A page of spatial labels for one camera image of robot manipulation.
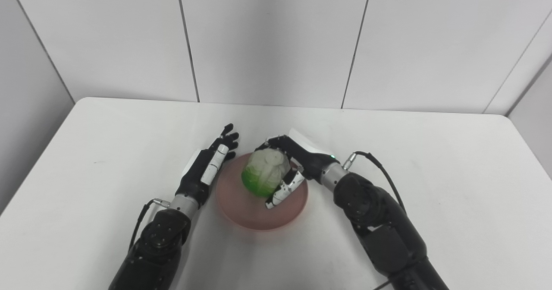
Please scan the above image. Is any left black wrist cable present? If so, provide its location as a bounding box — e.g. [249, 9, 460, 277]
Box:
[129, 199, 171, 252]

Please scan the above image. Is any pink round plate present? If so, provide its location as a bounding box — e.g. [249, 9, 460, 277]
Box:
[216, 152, 309, 230]

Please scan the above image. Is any green white cabbage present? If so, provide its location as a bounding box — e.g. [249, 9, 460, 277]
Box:
[241, 148, 291, 198]

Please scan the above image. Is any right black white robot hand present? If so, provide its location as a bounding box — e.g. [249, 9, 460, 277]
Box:
[254, 128, 338, 210]

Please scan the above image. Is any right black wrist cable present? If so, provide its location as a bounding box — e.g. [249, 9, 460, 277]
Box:
[343, 151, 407, 215]

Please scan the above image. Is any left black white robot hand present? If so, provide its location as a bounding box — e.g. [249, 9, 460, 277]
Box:
[174, 123, 240, 204]

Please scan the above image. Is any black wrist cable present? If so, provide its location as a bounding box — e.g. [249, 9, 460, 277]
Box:
[129, 199, 171, 252]
[343, 151, 407, 215]

